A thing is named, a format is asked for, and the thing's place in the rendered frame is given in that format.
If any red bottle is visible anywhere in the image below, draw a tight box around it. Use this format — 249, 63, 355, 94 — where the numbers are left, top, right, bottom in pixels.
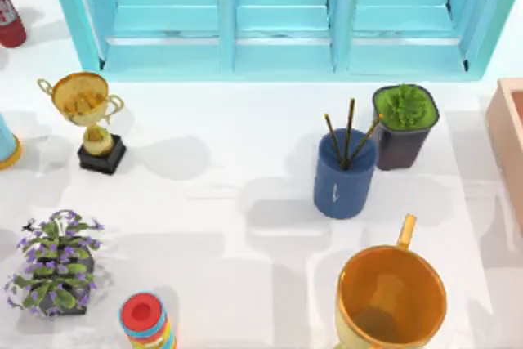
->
0, 0, 28, 49

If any light blue cup yellow rim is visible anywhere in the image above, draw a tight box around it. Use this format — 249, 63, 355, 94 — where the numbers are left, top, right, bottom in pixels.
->
0, 114, 23, 171

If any purple flower plant pot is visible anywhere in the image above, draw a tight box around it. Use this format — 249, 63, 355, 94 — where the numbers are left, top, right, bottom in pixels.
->
3, 209, 105, 318

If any light blue rack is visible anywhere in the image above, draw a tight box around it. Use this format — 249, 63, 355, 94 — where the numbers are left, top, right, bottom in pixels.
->
45, 0, 523, 83

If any small gold trophy black base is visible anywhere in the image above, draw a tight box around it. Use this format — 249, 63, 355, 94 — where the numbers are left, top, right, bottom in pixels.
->
37, 71, 127, 176

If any salmon-coloured box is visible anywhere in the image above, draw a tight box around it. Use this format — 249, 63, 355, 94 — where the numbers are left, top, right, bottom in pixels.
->
485, 77, 523, 237

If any green plant in dark pot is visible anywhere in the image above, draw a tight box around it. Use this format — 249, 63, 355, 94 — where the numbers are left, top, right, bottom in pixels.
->
371, 83, 440, 172

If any large gold trophy cup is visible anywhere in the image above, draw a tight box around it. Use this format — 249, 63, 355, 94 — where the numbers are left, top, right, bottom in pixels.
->
336, 213, 448, 349

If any stack of coloured rings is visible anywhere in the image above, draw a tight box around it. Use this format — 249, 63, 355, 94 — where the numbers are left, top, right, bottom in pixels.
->
118, 292, 177, 349

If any blue pot with sticks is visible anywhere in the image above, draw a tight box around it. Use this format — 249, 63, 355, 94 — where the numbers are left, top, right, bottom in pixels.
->
313, 98, 385, 220

